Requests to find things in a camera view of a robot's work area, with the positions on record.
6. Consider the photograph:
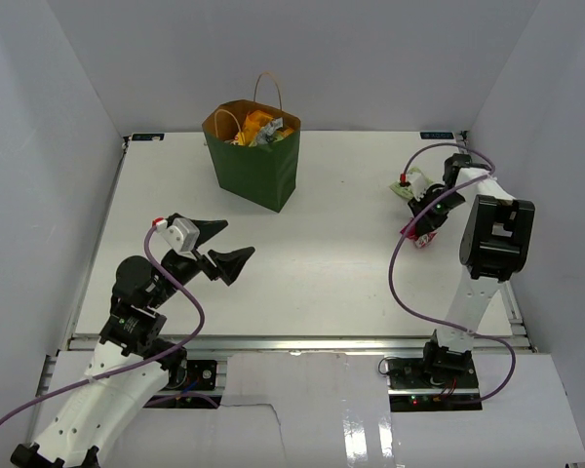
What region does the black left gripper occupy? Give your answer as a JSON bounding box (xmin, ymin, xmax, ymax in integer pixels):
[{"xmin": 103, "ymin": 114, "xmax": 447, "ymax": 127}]
[{"xmin": 147, "ymin": 218, "xmax": 254, "ymax": 308}]

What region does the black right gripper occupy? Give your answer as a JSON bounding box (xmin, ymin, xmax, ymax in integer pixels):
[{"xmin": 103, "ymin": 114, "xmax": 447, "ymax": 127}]
[{"xmin": 409, "ymin": 189, "xmax": 468, "ymax": 237}]

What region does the pink candy packet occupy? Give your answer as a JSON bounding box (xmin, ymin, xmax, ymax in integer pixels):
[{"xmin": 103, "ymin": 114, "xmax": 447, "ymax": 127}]
[{"xmin": 407, "ymin": 221, "xmax": 438, "ymax": 249}]

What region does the grey snack packet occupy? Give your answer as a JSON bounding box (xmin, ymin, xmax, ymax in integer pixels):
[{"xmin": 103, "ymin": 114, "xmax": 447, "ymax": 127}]
[{"xmin": 253, "ymin": 117, "xmax": 284, "ymax": 145}]

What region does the orange candy bag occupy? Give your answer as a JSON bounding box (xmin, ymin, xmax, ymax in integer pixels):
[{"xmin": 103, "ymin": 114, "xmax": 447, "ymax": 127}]
[{"xmin": 230, "ymin": 110, "xmax": 293, "ymax": 147}]

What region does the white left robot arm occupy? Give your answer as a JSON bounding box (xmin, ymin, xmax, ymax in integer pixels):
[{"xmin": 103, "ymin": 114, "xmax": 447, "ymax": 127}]
[{"xmin": 11, "ymin": 214, "xmax": 255, "ymax": 467}]

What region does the green paper bag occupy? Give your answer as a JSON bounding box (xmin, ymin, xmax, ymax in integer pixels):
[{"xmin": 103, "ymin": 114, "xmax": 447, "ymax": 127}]
[{"xmin": 202, "ymin": 95, "xmax": 301, "ymax": 213}]

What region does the blue label right corner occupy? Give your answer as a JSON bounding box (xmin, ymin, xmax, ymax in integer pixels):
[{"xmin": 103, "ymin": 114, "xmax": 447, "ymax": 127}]
[{"xmin": 419, "ymin": 132, "xmax": 454, "ymax": 140}]

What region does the blue label corner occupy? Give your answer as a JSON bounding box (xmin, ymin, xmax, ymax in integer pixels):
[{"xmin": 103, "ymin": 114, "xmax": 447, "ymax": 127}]
[
  {"xmin": 131, "ymin": 133, "xmax": 165, "ymax": 141},
  {"xmin": 419, "ymin": 132, "xmax": 454, "ymax": 140}
]

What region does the blue label left corner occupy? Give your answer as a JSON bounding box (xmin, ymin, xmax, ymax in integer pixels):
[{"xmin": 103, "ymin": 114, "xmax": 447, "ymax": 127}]
[{"xmin": 131, "ymin": 133, "xmax": 165, "ymax": 141}]

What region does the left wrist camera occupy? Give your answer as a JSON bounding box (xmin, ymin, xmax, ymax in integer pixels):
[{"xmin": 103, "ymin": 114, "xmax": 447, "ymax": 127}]
[{"xmin": 152, "ymin": 214, "xmax": 200, "ymax": 255}]

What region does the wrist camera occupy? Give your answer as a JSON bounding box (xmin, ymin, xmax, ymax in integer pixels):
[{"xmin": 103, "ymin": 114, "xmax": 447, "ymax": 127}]
[
  {"xmin": 152, "ymin": 214, "xmax": 200, "ymax": 255},
  {"xmin": 400, "ymin": 172, "xmax": 429, "ymax": 200}
]

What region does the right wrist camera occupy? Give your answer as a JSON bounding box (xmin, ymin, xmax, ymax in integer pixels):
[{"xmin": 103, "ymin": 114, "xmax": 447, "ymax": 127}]
[{"xmin": 400, "ymin": 172, "xmax": 429, "ymax": 200}]

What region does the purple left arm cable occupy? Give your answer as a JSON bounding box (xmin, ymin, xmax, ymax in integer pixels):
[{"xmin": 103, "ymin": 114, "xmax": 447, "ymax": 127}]
[{"xmin": 0, "ymin": 223, "xmax": 206, "ymax": 457}]

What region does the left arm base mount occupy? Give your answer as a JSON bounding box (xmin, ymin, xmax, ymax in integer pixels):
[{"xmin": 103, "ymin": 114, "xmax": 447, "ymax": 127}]
[{"xmin": 166, "ymin": 360, "xmax": 217, "ymax": 409}]

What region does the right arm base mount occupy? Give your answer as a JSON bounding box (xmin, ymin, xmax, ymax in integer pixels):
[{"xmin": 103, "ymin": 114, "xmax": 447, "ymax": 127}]
[{"xmin": 377, "ymin": 340, "xmax": 483, "ymax": 413}]

